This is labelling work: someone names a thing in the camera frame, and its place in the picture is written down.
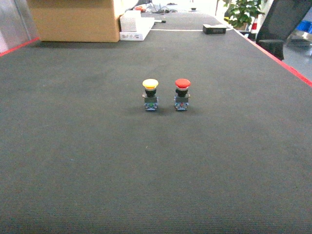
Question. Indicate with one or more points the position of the yellow mushroom push button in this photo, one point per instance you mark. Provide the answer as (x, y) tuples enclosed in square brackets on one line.
[(150, 98)]

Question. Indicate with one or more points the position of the red mushroom push button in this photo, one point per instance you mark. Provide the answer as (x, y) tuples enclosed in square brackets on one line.
[(181, 94)]

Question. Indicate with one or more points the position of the white flat box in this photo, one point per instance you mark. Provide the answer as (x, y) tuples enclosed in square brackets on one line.
[(143, 30)]

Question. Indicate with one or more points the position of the white box on top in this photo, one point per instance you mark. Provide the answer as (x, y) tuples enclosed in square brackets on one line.
[(130, 20)]

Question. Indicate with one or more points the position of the small black box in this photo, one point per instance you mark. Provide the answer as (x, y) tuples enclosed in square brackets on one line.
[(214, 29)]

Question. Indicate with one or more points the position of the large open cardboard box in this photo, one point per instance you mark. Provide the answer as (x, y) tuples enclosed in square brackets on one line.
[(77, 20)]

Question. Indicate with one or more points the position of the green potted plant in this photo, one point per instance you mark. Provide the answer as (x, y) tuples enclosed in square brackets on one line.
[(242, 12)]

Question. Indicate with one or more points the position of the black office chair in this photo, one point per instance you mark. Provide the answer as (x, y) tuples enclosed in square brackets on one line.
[(280, 21)]

